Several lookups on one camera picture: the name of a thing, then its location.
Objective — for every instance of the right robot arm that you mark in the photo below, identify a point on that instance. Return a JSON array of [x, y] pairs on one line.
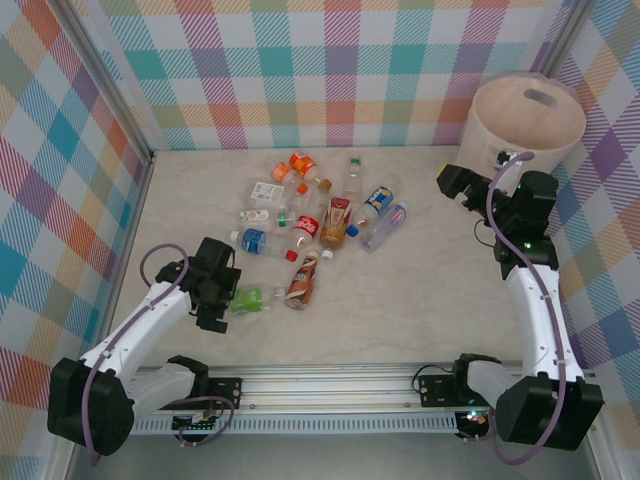
[[540, 320]]

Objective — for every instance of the small orange label bottle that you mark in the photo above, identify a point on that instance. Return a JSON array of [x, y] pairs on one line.
[[281, 170]]

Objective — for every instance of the clear bottle green cap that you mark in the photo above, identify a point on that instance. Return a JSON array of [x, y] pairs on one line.
[[354, 182]]

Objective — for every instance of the clear bottle white label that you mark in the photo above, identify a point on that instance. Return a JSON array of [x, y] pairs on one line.
[[265, 191]]

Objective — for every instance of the beige round plastic bin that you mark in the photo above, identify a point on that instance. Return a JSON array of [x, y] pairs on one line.
[[525, 125]]

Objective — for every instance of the small circuit board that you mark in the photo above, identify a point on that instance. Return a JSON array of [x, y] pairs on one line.
[[472, 420], [195, 422]]

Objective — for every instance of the brown coffee drink bottle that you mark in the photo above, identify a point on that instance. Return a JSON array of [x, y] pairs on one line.
[[302, 282]]

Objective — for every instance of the blue label water bottle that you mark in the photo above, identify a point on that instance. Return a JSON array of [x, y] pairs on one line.
[[253, 241]]

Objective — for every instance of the red gold label bottle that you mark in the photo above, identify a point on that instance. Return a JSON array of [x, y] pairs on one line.
[[336, 220]]

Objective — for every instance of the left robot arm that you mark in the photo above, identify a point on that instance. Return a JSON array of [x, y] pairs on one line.
[[145, 320]]

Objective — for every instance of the small bottle green white label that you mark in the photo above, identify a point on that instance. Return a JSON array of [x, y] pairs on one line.
[[252, 216]]

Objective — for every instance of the blue Pepsi label bottle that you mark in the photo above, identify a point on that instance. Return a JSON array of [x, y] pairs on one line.
[[378, 197]]

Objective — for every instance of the aluminium frame post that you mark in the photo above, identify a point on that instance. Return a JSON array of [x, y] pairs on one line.
[[570, 30], [107, 85]]

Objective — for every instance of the orange label gold cap bottle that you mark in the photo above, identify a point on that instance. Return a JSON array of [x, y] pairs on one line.
[[302, 162]]

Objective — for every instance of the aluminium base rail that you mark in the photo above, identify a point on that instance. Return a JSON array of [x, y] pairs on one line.
[[325, 387]]

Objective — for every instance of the green label clear bottle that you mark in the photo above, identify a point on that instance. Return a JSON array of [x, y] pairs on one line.
[[248, 299]]

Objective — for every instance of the clear Ganten water bottle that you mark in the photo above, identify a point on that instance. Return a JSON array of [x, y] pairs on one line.
[[397, 215]]

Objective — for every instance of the red Coca-Cola label bottle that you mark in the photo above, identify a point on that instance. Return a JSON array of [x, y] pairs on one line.
[[306, 226]]

